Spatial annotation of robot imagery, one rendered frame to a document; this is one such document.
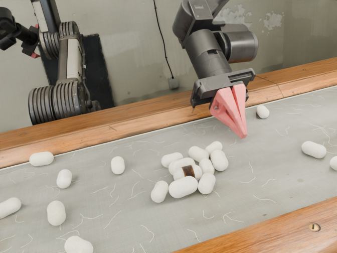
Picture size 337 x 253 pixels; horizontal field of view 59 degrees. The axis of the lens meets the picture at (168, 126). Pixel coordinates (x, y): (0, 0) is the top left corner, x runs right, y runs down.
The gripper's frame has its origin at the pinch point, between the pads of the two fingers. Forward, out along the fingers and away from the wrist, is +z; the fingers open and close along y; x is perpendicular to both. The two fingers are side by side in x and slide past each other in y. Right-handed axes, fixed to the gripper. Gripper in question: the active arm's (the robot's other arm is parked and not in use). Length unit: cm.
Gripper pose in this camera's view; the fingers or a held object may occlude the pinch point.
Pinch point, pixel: (242, 132)
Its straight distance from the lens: 48.0
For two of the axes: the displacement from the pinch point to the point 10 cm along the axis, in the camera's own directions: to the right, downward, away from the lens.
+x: -0.7, 4.7, 8.8
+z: 3.0, 8.5, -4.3
